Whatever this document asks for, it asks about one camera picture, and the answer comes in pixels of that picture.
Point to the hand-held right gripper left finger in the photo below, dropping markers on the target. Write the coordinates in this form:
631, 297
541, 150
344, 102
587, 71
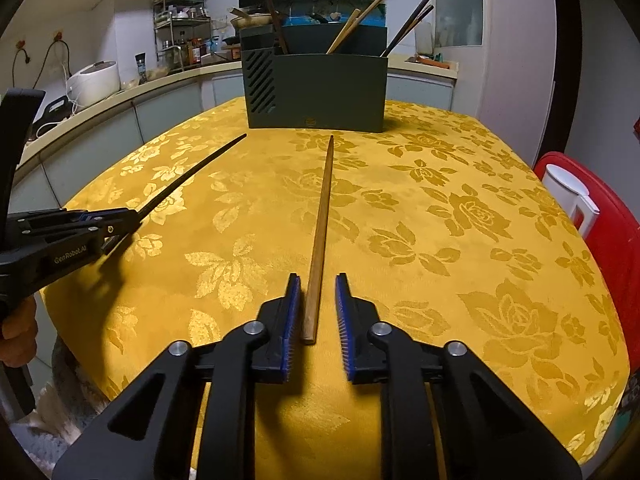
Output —
292, 320

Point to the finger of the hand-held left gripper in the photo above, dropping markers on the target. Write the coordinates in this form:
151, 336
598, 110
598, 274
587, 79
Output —
92, 231
75, 216

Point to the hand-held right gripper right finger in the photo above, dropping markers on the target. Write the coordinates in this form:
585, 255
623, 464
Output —
345, 325

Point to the amber brown wooden chopstick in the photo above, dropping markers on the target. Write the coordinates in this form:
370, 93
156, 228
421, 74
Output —
321, 230

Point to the black chopstick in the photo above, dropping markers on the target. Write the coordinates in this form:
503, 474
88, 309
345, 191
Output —
200, 170

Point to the dark green utensil holder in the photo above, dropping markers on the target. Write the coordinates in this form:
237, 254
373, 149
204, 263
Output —
330, 90

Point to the dark speckled wooden chopstick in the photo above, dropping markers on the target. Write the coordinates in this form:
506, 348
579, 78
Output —
271, 10

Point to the light wooden chopstick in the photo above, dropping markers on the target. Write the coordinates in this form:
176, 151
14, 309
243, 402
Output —
347, 26
367, 13

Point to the dark brown wooden chopstick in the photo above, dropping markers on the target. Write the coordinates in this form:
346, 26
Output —
410, 20
417, 23

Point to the person's left hand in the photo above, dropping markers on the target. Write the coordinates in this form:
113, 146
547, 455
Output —
17, 332

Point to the black countertop appliance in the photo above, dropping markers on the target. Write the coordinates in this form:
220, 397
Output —
52, 115

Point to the yellow floral tablecloth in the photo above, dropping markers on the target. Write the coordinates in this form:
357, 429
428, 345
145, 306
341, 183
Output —
425, 240

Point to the grey fluffy clothing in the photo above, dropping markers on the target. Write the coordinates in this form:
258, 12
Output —
65, 385

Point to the white rice cooker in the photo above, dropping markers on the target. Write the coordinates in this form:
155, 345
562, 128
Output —
94, 84

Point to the black capped seasoning bottle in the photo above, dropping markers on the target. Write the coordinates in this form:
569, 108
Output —
141, 69

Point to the dark sauce bottle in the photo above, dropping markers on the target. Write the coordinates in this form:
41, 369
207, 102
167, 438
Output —
182, 47

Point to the red label sauce bottle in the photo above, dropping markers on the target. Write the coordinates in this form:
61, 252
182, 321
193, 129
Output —
202, 50

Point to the metal spice rack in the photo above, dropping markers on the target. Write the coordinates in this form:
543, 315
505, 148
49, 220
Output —
180, 15

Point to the white jug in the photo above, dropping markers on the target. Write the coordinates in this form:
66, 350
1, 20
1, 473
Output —
567, 195

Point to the orange dish cloth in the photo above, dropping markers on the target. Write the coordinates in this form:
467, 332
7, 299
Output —
434, 61

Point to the red plastic stool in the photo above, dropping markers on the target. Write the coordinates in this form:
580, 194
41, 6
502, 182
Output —
615, 240

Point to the white plastic bottle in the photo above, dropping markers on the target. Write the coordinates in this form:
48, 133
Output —
424, 37

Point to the frosted glass window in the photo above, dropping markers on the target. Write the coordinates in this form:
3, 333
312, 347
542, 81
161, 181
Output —
457, 2

